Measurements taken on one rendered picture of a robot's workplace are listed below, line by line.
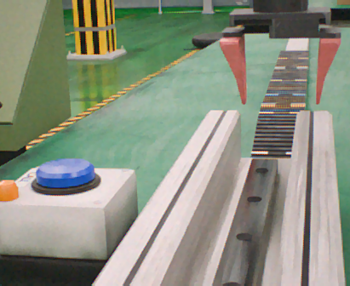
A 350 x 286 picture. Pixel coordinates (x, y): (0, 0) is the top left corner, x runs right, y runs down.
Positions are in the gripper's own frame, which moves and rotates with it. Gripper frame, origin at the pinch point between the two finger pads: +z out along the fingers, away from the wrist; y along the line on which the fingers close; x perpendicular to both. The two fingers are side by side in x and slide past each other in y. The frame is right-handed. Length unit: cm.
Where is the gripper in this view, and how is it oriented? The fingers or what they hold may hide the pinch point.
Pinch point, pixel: (280, 95)
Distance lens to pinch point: 75.0
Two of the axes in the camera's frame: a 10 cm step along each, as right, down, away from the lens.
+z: 0.4, 9.6, 2.7
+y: 9.8, 0.1, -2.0
